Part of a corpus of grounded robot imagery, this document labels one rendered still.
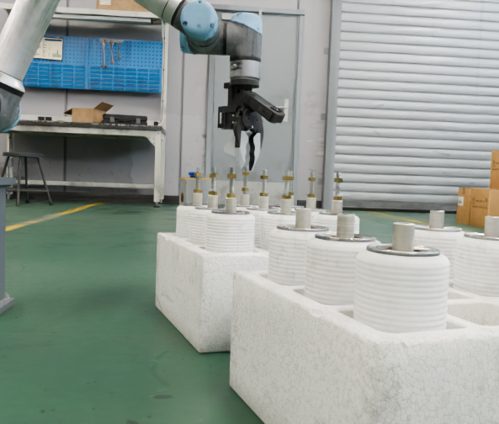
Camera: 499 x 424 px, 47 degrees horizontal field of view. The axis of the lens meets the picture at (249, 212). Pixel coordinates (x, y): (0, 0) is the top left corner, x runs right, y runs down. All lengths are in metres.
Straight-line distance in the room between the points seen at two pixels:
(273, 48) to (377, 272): 5.79
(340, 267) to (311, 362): 0.12
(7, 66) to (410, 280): 1.12
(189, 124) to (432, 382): 5.69
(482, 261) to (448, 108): 5.89
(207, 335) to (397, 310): 0.54
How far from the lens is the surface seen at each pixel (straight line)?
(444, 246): 0.91
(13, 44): 1.47
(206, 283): 1.03
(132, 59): 6.16
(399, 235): 0.61
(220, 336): 1.07
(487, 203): 4.64
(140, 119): 5.62
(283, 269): 0.79
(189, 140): 6.15
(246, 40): 1.38
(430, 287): 0.59
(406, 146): 6.48
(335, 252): 0.68
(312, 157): 6.26
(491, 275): 0.82
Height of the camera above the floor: 0.32
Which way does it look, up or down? 4 degrees down
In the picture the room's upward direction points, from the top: 2 degrees clockwise
